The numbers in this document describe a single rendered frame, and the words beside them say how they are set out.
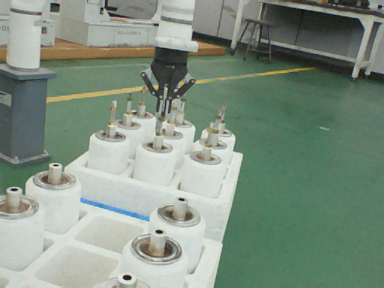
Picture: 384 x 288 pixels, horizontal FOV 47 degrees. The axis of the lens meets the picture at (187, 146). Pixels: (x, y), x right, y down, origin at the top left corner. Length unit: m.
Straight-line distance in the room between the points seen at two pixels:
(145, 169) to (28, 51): 0.60
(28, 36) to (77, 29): 2.35
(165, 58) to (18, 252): 0.49
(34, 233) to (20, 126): 0.79
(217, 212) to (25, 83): 0.74
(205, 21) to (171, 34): 5.87
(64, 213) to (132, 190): 0.25
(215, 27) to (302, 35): 1.33
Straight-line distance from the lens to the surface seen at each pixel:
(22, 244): 0.72
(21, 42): 1.44
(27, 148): 1.51
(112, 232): 0.88
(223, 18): 6.67
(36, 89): 1.46
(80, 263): 0.79
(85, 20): 3.74
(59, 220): 0.81
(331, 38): 6.04
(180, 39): 0.95
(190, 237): 0.73
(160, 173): 1.03
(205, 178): 1.00
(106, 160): 1.05
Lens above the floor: 0.60
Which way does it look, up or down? 19 degrees down
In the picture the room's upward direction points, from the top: 10 degrees clockwise
